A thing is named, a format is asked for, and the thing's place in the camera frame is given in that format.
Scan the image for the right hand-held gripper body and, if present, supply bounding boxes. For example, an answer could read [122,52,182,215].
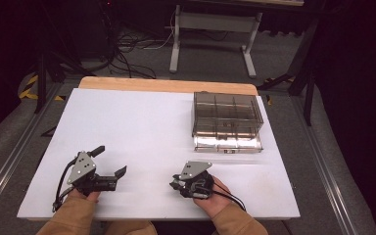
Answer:
[173,161,215,200]

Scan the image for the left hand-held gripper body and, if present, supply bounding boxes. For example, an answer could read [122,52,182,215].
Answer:
[66,150,118,197]

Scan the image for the smoky transparent drawer organizer box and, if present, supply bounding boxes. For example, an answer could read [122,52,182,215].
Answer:
[191,91,264,139]

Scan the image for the person's left hand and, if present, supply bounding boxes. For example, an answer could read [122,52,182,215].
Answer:
[68,189,102,206]

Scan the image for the person's right hand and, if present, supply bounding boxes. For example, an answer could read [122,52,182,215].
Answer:
[193,175,234,219]

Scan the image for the white foam board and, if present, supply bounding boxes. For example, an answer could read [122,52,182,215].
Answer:
[17,87,302,220]

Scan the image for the person's tan trouser leg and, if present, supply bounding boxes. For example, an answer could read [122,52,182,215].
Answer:
[103,219,160,235]

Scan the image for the black stand legs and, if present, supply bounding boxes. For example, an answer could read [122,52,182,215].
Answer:
[32,45,96,116]
[257,16,322,127]

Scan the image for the wooden table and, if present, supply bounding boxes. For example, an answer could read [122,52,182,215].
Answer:
[77,76,259,97]

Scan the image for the yellow black hazard tape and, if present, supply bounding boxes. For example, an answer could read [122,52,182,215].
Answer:
[19,74,67,102]

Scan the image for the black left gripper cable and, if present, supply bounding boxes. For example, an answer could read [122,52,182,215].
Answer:
[52,159,78,213]

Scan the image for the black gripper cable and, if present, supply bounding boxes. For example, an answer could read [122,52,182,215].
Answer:
[52,159,78,213]
[209,181,248,212]

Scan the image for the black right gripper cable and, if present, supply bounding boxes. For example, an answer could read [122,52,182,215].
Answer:
[209,181,248,212]

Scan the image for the aluminium floor rail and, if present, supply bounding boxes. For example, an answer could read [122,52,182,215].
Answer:
[290,96,357,235]
[0,82,63,214]

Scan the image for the bundle of floor cables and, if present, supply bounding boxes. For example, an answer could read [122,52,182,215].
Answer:
[102,19,179,80]

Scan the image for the white metal stand frame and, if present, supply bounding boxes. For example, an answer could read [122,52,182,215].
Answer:
[168,3,264,79]

